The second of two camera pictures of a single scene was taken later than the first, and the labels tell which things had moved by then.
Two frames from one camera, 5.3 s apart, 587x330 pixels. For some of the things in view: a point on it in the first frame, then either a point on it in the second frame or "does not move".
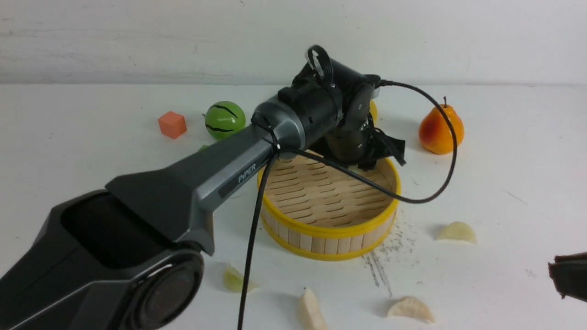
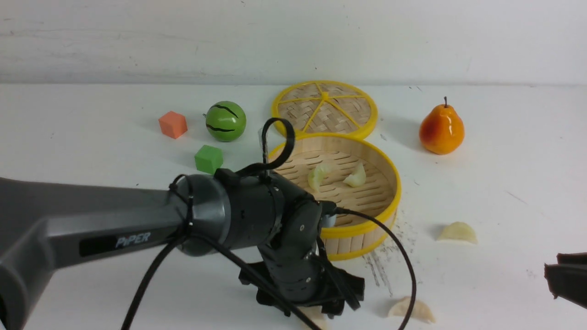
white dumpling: x=457 y=230 does not move
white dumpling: x=411 y=306 does not move
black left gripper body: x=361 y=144 -> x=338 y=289
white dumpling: x=311 y=317 does not move
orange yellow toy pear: x=435 y=134 does not move
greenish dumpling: x=233 y=281 -> x=316 y=176
